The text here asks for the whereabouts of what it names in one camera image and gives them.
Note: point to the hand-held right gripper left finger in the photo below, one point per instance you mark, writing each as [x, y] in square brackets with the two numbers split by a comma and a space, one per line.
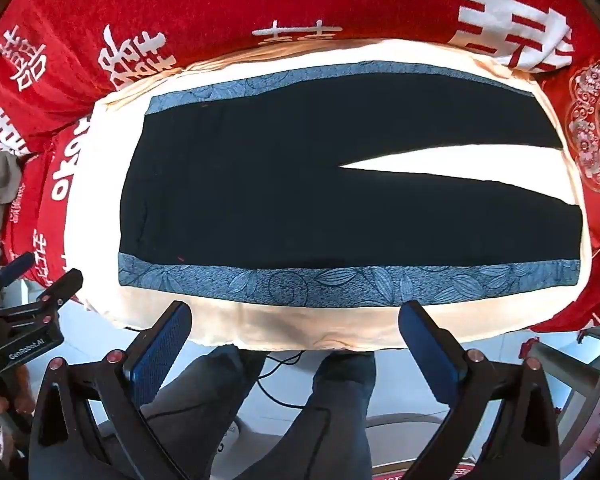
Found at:
[159, 350]

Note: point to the person's left hand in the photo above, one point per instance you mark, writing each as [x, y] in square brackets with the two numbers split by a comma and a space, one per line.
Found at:
[0, 402]

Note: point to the red printed blanket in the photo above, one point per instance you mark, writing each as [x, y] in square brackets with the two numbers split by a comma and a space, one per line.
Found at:
[230, 5]

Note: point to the red cloth with gold medallion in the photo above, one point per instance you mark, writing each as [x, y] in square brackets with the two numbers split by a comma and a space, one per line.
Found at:
[592, 125]

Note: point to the person's leg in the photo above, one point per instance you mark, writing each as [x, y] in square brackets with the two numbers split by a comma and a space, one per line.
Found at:
[195, 400]
[325, 410]

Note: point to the person's left leg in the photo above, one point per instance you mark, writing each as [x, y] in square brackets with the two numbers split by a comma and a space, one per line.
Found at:
[195, 400]

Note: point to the white shoe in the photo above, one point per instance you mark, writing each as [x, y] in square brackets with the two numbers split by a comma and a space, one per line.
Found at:
[232, 435]

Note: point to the person's right leg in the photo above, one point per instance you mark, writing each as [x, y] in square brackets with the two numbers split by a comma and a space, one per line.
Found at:
[325, 410]

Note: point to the cream padded cloth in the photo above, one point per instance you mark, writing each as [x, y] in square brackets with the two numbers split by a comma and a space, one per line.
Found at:
[290, 322]

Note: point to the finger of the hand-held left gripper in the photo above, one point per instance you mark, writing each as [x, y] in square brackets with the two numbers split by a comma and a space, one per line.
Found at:
[17, 266]
[60, 287]

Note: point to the black pants with blue trim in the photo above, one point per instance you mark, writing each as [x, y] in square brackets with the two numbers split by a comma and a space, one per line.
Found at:
[305, 185]

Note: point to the grey metal frame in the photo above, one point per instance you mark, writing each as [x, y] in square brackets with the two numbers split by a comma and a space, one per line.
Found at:
[575, 365]

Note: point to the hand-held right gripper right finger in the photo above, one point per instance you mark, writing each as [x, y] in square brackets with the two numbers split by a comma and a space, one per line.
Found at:
[430, 350]

